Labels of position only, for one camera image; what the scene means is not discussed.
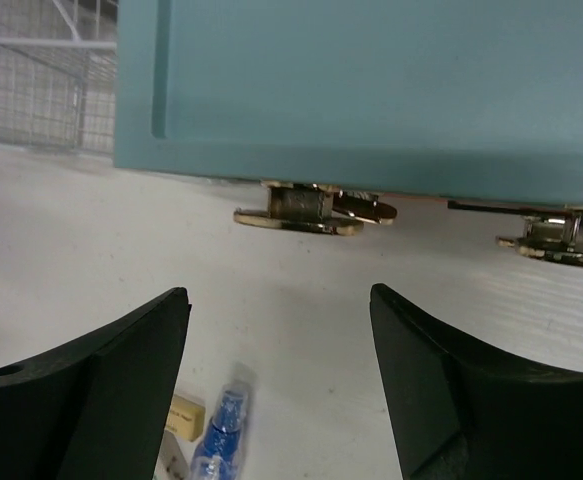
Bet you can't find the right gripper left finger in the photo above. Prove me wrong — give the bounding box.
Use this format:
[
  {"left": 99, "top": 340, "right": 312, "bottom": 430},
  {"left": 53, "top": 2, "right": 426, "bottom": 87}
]
[{"left": 0, "top": 287, "right": 191, "bottom": 479}]

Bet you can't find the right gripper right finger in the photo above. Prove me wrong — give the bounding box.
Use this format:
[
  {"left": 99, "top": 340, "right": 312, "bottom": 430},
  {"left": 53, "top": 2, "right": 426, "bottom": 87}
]
[{"left": 370, "top": 284, "right": 583, "bottom": 479}]

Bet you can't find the clear blue spray bottle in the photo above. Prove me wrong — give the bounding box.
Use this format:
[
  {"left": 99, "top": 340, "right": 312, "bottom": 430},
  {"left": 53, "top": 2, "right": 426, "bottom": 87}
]
[{"left": 189, "top": 363, "right": 257, "bottom": 480}]

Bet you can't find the teal drawer cabinet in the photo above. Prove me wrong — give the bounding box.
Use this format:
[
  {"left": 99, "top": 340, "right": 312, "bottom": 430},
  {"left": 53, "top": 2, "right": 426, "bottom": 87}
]
[{"left": 112, "top": 0, "right": 583, "bottom": 274}]

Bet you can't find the yellow eraser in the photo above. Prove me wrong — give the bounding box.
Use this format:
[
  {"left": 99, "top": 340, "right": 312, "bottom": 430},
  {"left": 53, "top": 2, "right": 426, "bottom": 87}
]
[{"left": 165, "top": 395, "right": 206, "bottom": 442}]

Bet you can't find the grey white eraser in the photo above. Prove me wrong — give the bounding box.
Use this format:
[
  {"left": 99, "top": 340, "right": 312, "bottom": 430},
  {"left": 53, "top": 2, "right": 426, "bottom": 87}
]
[{"left": 153, "top": 430, "right": 189, "bottom": 480}]

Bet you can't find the white wire desk organizer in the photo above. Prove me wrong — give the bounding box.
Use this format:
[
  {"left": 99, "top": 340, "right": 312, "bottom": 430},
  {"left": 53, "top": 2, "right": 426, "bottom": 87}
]
[{"left": 0, "top": 1, "right": 119, "bottom": 155}]

